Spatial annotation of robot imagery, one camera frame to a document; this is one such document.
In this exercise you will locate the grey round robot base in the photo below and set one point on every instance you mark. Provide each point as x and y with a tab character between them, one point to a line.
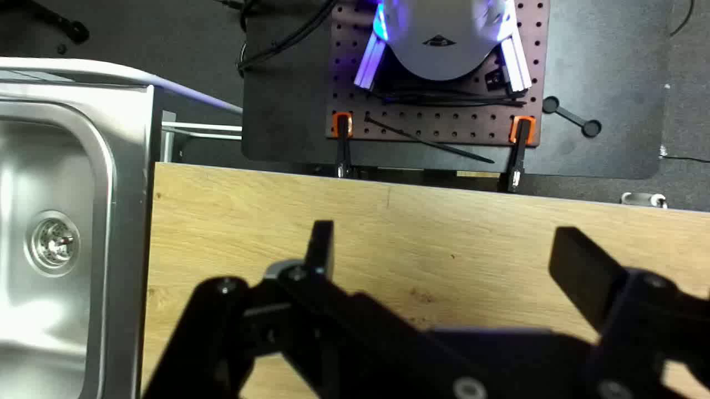
444	36

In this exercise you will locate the brown perforated mounting board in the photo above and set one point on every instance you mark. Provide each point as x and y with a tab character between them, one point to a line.
444	123

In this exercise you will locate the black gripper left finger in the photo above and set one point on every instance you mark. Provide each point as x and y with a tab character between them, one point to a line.
296	332

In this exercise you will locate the small metal cylinder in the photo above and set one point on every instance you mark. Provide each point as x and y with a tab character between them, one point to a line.
644	197

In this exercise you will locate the metal sink drain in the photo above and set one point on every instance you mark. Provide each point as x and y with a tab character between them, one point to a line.
51	242

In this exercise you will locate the stainless steel sink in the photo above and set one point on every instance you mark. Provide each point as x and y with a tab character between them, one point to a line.
124	222

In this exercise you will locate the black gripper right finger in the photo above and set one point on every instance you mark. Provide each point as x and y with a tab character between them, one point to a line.
628	310

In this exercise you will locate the aluminium profile bracket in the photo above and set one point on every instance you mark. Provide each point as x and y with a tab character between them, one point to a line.
370	57
514	56

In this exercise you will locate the orange black clamp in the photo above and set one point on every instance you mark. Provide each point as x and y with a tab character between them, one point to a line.
520	136
341	134

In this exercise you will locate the black knobbed rod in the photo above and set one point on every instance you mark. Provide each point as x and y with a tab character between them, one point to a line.
62	25

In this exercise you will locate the metal frame rail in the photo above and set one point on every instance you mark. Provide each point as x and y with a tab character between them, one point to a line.
200	130

